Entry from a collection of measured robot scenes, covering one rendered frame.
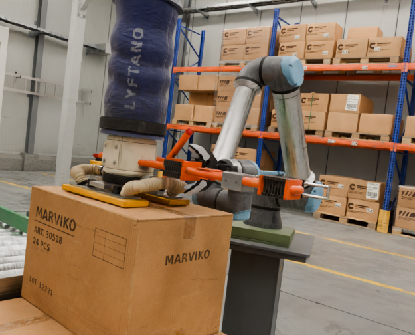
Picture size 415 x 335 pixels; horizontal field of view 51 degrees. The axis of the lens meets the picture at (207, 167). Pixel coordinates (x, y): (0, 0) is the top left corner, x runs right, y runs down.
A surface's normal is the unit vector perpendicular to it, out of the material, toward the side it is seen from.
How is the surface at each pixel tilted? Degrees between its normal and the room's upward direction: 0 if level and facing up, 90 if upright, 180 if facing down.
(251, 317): 90
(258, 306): 90
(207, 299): 90
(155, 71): 71
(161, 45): 84
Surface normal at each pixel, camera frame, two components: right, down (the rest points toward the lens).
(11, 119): 0.80, 0.12
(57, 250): -0.66, -0.04
